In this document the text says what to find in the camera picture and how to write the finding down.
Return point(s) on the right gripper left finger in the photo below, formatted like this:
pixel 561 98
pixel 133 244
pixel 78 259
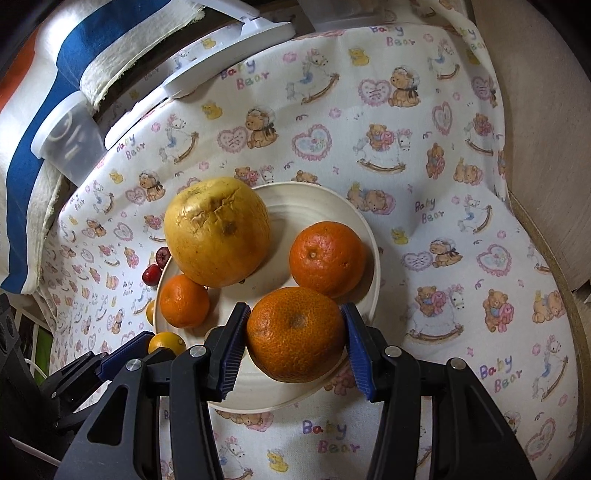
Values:
pixel 120 438

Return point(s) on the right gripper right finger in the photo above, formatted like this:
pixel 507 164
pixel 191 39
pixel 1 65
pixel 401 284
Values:
pixel 471 439

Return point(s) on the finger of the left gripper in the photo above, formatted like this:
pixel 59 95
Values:
pixel 136 348

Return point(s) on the small yellow kumquat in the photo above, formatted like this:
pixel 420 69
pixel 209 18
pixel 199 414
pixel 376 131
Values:
pixel 168 340

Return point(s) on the small orange mandarin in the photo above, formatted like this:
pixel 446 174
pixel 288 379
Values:
pixel 183 303

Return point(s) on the red hawthorn fruit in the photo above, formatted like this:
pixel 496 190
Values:
pixel 162 256
pixel 151 275

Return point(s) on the large yellow pomelo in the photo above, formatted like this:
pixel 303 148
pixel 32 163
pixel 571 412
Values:
pixel 217 231

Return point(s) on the large orange mandarin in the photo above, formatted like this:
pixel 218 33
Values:
pixel 295 335

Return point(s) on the medium orange mandarin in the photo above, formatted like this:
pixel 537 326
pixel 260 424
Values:
pixel 328 257

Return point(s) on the cream ceramic plate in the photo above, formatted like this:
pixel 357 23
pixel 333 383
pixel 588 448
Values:
pixel 292 207

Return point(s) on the clear plastic lidded container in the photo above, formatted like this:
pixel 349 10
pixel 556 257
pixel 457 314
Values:
pixel 69 139

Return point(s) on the striped Paris towel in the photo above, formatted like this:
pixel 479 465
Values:
pixel 81 46

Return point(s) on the white desk lamp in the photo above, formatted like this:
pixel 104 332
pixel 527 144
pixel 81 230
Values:
pixel 256 34

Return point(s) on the baby bear printed cloth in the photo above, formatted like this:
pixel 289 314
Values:
pixel 406 122

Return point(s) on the wooden chair back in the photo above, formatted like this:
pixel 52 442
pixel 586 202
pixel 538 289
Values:
pixel 541 52

